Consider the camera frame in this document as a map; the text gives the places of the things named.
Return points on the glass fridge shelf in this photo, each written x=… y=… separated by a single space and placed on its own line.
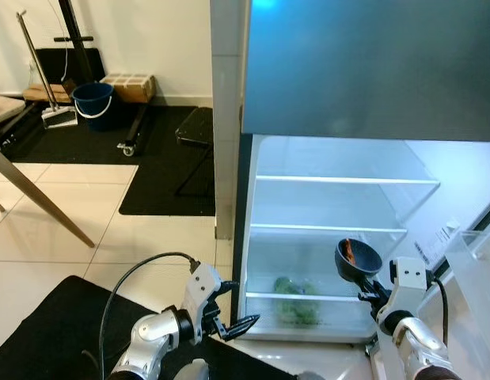
x=347 y=180
x=308 y=229
x=292 y=297

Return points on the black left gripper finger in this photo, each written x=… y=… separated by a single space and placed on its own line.
x=227 y=286
x=243 y=327

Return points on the black metal stand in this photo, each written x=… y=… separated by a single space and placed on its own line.
x=70 y=24

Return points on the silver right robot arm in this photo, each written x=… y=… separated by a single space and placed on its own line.
x=419 y=348

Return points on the stainless steel fridge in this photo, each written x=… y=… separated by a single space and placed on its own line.
x=371 y=71

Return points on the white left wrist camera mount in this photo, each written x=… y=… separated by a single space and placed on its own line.
x=201 y=285

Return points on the blue plastic bucket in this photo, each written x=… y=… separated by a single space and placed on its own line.
x=93 y=107

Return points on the black stool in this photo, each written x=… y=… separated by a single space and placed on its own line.
x=195 y=127

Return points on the light wooden dining table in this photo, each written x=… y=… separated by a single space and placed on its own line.
x=39 y=198

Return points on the flat brown box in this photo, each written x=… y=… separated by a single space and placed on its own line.
x=47 y=93

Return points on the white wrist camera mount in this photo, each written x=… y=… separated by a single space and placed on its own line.
x=201 y=285
x=411 y=277

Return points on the black floor mat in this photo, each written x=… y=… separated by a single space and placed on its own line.
x=47 y=340
x=161 y=190

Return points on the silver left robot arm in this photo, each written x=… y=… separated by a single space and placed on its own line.
x=153 y=328

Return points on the green leafy vegetables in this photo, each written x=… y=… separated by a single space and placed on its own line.
x=296 y=309

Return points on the silver fridge compartment door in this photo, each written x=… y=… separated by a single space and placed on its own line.
x=482 y=332

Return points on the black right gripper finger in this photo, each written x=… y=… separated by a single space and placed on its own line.
x=366 y=295
x=380 y=283

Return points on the cardboard box white labels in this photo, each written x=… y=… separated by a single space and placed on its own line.
x=130 y=87

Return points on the clear fridge door bin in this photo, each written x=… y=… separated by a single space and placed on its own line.
x=465 y=269

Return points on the white flat mop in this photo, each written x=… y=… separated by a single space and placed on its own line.
x=61 y=117

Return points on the red-brown sausage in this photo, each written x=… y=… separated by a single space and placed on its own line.
x=350 y=252

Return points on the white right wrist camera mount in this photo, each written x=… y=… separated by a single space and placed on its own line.
x=411 y=277

